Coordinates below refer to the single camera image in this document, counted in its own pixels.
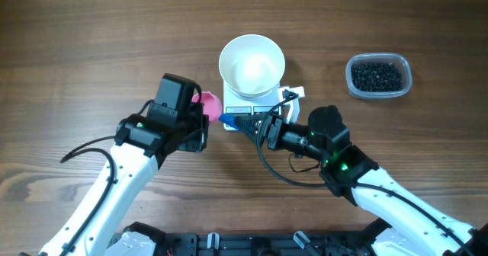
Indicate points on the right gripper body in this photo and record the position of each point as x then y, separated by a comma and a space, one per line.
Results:
293, 137

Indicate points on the white digital kitchen scale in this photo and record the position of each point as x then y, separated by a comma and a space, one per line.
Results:
237, 105

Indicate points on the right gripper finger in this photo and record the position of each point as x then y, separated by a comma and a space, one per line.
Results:
251, 129
251, 120

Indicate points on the black beans pile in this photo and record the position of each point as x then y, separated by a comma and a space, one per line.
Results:
376, 77

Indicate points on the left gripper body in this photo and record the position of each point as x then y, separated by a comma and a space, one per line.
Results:
193, 126

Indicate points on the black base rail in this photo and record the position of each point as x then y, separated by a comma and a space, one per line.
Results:
215, 244

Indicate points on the clear plastic container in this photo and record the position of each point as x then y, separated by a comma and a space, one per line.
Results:
399, 61

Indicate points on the white bowl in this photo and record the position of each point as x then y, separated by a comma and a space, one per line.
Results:
251, 65

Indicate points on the pink scoop blue handle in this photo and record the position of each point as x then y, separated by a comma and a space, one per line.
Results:
213, 108

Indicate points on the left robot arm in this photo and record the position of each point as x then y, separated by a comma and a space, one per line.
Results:
133, 160

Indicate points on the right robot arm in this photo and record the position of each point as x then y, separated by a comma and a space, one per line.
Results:
406, 225

